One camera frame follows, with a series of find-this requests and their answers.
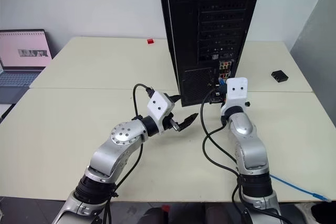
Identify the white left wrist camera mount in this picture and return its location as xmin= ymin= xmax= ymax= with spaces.
xmin=146 ymin=91 xmax=175 ymax=133

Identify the black computer tower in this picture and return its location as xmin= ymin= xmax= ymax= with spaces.
xmin=156 ymin=0 xmax=265 ymax=108

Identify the dark rounded shape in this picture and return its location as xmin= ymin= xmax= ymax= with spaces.
xmin=138 ymin=206 xmax=165 ymax=224

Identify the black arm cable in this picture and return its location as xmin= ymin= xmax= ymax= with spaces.
xmin=103 ymin=83 xmax=155 ymax=224
xmin=200 ymin=89 xmax=292 ymax=224

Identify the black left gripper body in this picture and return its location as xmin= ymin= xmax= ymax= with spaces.
xmin=161 ymin=94 xmax=182 ymax=132

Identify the blue ethernet cable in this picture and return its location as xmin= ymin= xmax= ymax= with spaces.
xmin=218 ymin=78 xmax=330 ymax=203

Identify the black rounded object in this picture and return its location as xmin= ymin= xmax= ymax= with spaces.
xmin=310 ymin=199 xmax=336 ymax=220

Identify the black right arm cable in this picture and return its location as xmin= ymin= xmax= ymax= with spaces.
xmin=200 ymin=89 xmax=292 ymax=224

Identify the grey laptop with pink screen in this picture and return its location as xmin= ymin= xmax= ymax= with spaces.
xmin=0 ymin=28 xmax=54 ymax=104

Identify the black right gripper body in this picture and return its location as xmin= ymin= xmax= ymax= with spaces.
xmin=208 ymin=90 xmax=251 ymax=107

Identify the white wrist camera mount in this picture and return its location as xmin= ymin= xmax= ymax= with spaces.
xmin=146 ymin=91 xmax=175 ymax=133
xmin=220 ymin=77 xmax=249 ymax=116

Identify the small black box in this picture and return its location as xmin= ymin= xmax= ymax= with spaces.
xmin=271 ymin=70 xmax=289 ymax=83

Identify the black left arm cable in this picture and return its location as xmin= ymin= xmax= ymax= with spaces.
xmin=103 ymin=83 xmax=155 ymax=224

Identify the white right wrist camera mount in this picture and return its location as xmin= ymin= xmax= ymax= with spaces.
xmin=220 ymin=77 xmax=249 ymax=116

